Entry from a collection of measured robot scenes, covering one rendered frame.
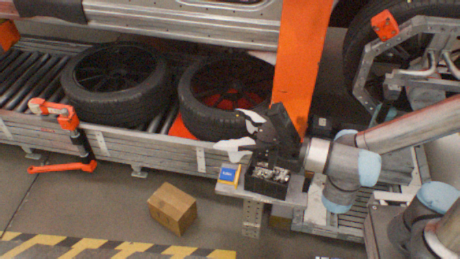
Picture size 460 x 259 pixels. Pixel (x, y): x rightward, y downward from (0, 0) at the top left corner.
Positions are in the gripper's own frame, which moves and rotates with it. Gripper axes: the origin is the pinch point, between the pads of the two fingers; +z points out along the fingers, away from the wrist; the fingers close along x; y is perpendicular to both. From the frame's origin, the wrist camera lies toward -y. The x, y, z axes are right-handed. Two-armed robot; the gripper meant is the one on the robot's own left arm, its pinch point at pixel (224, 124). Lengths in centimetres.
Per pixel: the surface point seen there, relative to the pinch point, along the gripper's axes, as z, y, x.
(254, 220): -2, 99, 52
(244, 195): 3, 74, 44
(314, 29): -12, -4, 58
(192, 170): 43, 99, 73
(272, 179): -7, 63, 49
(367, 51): -33, 15, 91
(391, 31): -39, 4, 90
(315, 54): -13, 6, 60
